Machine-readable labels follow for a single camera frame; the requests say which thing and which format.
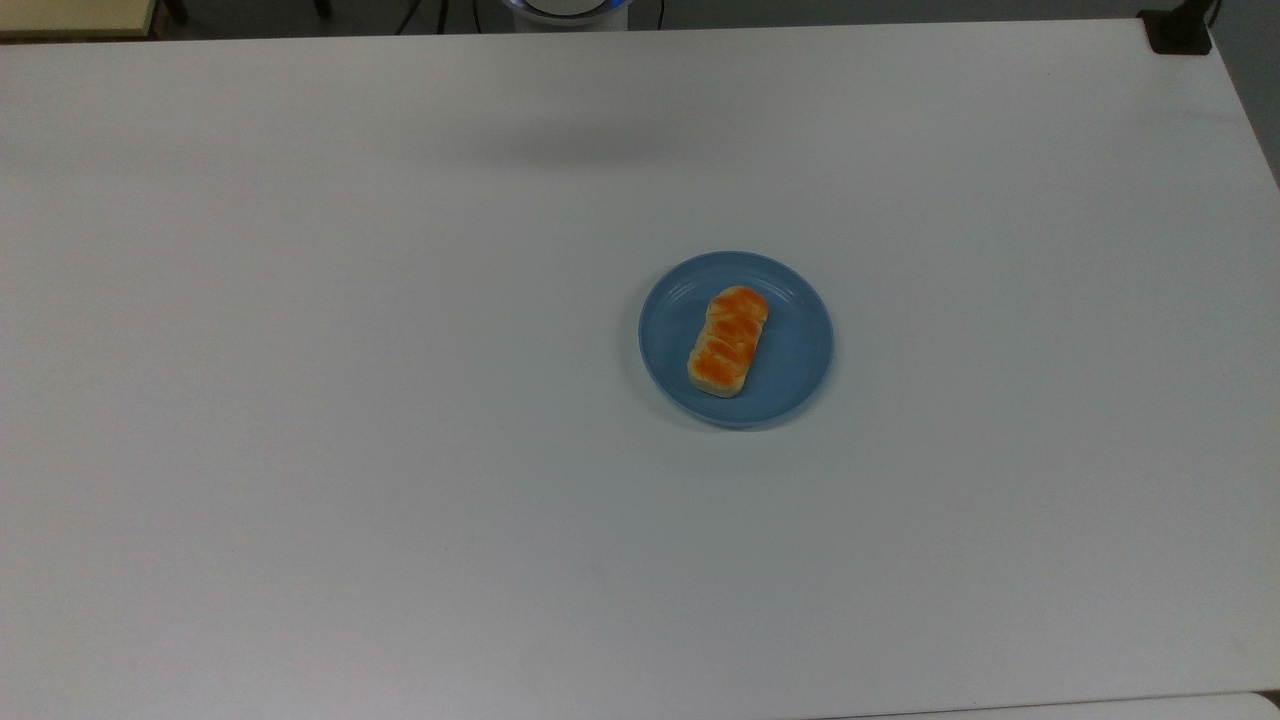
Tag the yellow wooden table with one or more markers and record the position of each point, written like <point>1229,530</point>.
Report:
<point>75,17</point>

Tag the blue round plate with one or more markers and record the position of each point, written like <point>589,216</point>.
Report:
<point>795,350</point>

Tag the black camera stand clamp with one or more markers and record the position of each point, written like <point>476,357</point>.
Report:
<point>1180,32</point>

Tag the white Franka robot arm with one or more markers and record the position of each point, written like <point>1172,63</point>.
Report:
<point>565,12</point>

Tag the orange glazed bread roll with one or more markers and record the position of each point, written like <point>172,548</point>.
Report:
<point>729,342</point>

